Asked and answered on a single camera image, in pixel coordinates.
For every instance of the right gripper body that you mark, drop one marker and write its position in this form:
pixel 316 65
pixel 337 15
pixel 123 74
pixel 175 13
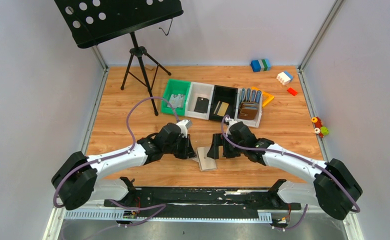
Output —
pixel 223 147

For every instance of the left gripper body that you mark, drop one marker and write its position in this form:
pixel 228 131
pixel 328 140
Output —
pixel 185 147

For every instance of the beige card holder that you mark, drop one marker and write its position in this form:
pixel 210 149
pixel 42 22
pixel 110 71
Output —
pixel 205 163

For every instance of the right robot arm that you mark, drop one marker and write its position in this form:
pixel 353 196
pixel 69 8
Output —
pixel 328 184

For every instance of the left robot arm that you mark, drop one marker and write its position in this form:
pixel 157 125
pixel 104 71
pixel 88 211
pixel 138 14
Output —
pixel 83 178

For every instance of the gold card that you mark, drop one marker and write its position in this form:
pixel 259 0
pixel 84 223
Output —
pixel 221 108

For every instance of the grey cards in green bin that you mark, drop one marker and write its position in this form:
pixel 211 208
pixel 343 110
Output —
pixel 176 101

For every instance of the brown card holder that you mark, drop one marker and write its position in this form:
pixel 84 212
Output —
pixel 248 110

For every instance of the black card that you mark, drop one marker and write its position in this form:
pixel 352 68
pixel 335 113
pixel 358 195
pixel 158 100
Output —
pixel 201 105

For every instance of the blue card holders row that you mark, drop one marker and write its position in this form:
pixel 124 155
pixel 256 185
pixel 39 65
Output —
pixel 250 95

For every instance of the white bin with holders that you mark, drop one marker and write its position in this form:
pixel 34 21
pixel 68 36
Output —
pixel 251 123

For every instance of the black plastic bin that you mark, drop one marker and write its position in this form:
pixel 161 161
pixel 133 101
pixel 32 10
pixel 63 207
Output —
pixel 225 94

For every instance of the green plastic bin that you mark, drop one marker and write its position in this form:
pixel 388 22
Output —
pixel 175 86

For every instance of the white plastic bin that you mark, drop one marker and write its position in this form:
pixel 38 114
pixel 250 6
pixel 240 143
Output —
pixel 198 90

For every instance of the red toy brick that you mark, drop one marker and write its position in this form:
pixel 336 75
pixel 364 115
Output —
pixel 292 91

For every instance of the blue green toy block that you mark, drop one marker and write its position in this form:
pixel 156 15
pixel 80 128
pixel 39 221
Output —
pixel 260 65

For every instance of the white blue toy block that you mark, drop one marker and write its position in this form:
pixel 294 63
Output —
pixel 284 78

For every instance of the colourful toy vehicle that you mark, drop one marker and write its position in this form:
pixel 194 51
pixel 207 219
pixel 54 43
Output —
pixel 319 128

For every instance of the black music stand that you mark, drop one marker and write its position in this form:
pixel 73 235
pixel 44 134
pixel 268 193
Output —
pixel 93 22

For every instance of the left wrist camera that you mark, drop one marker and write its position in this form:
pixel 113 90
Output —
pixel 184 126

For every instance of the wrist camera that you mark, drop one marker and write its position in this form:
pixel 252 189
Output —
pixel 184 126
pixel 229 123

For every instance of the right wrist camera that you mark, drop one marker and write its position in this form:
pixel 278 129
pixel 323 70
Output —
pixel 229 123

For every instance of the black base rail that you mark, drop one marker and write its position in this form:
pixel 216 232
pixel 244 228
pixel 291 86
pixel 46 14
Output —
pixel 209 204

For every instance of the orange toy frame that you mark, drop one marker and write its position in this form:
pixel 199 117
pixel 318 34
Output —
pixel 266 97

